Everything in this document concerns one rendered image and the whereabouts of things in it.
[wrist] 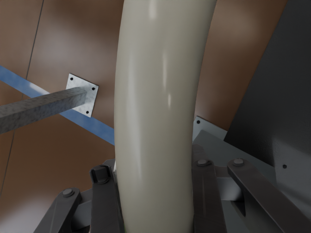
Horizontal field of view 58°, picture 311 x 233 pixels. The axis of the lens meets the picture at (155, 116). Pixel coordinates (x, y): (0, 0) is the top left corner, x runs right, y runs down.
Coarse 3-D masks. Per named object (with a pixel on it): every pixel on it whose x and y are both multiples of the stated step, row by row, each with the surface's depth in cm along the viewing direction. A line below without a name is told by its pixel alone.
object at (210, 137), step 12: (204, 120) 141; (204, 132) 140; (216, 132) 140; (192, 144) 123; (204, 144) 127; (216, 144) 132; (228, 144) 138; (216, 156) 121; (228, 156) 126; (240, 156) 131; (252, 156) 136; (264, 168) 129; (228, 204) 92; (228, 216) 86; (228, 228) 81; (240, 228) 83
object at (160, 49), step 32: (128, 0) 9; (160, 0) 8; (192, 0) 8; (128, 32) 9; (160, 32) 8; (192, 32) 8; (128, 64) 9; (160, 64) 9; (192, 64) 9; (128, 96) 9; (160, 96) 9; (192, 96) 10; (128, 128) 9; (160, 128) 9; (192, 128) 10; (128, 160) 10; (160, 160) 10; (128, 192) 10; (160, 192) 10; (192, 192) 11; (128, 224) 11; (160, 224) 10; (192, 224) 11
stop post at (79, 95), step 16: (80, 80) 160; (48, 96) 139; (64, 96) 145; (80, 96) 156; (96, 96) 160; (0, 112) 111; (16, 112) 115; (32, 112) 124; (48, 112) 134; (80, 112) 166; (0, 128) 110; (16, 128) 118
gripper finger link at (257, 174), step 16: (240, 160) 15; (240, 176) 14; (256, 176) 13; (256, 192) 12; (272, 192) 12; (240, 208) 14; (256, 208) 12; (272, 208) 11; (288, 208) 11; (256, 224) 12; (272, 224) 11; (288, 224) 10; (304, 224) 10
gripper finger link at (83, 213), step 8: (112, 160) 19; (112, 168) 18; (88, 192) 16; (88, 200) 15; (80, 208) 15; (88, 208) 15; (120, 208) 16; (80, 216) 15; (88, 216) 15; (72, 224) 15; (80, 224) 15; (88, 224) 15
